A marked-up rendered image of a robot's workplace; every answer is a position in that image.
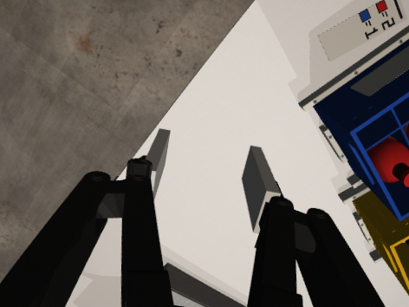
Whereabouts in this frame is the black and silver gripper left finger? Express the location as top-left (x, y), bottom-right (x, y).
top-left (0, 128), bottom-right (174, 307)

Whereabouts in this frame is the beige paper pick list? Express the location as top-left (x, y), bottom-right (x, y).
top-left (318, 0), bottom-right (407, 62)

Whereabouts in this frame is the dark blue crate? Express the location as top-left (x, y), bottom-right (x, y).
top-left (313, 39), bottom-right (409, 221)

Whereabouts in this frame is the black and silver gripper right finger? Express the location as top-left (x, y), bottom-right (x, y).
top-left (242, 146), bottom-right (386, 307)

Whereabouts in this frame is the brown crate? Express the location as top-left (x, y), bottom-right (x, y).
top-left (352, 191), bottom-right (409, 296)

